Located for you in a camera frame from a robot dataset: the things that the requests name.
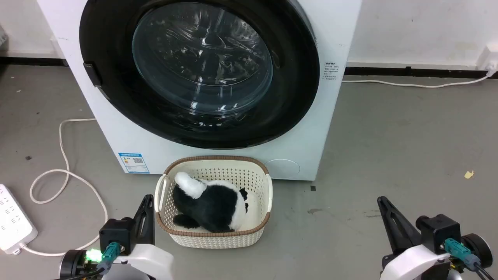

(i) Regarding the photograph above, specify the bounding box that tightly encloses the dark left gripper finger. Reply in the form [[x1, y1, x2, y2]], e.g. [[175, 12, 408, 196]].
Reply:
[[143, 194, 156, 245], [133, 196, 151, 246]]

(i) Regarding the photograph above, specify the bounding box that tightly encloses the round white filter cover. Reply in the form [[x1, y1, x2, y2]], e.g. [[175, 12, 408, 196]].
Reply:
[[265, 159, 301, 180]]

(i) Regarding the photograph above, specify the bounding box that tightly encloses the white power strip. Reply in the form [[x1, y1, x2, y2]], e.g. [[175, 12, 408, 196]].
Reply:
[[0, 184, 38, 255]]

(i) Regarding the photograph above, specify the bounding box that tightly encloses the white washer power cable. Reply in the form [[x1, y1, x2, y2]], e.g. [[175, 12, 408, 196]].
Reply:
[[342, 73, 491, 88]]

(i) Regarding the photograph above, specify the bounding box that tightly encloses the teal left connector cable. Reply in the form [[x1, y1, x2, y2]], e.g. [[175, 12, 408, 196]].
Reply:
[[53, 242, 122, 280]]

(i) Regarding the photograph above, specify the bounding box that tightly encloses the black and white panda plush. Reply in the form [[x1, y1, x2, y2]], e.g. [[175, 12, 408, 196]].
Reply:
[[172, 171, 249, 233]]

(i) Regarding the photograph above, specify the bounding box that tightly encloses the white wall outlet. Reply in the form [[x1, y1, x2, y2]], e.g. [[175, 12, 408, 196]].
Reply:
[[478, 43, 498, 76]]

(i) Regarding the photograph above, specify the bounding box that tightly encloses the white power strip cable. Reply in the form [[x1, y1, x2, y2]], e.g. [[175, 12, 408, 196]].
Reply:
[[19, 118, 108, 257]]

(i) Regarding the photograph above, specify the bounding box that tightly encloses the cream plastic laundry basket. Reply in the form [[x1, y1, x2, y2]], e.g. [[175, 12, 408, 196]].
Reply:
[[154, 156, 274, 249]]

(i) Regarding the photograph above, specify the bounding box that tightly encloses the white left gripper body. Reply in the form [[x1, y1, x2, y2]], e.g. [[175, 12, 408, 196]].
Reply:
[[60, 243, 174, 280]]

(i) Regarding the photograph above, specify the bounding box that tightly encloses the black round glass washer door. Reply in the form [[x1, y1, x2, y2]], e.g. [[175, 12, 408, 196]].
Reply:
[[79, 0, 320, 150]]

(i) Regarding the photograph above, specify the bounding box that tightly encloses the white front-load washing machine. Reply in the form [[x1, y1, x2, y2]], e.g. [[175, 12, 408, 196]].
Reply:
[[37, 0, 362, 181]]

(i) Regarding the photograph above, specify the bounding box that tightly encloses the teal connector cable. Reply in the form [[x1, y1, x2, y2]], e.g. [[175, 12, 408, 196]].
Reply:
[[445, 238, 498, 280], [53, 242, 122, 280]]

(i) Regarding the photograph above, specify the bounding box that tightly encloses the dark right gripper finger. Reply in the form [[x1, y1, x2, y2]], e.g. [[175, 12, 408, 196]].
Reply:
[[377, 197, 413, 256], [383, 196, 423, 246]]

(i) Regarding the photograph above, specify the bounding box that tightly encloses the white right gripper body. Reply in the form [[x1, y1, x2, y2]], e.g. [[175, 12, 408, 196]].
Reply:
[[381, 233, 493, 280]]

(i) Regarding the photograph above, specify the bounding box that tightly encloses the blue energy label sticker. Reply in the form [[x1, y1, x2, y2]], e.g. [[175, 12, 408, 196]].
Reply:
[[118, 152, 150, 174]]

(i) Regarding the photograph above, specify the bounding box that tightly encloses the small text notice sticker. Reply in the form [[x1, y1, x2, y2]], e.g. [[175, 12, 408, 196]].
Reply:
[[323, 61, 340, 81]]

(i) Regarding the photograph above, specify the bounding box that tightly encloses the teal right connector cable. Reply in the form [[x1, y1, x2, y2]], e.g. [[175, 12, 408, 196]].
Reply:
[[445, 238, 498, 280]]

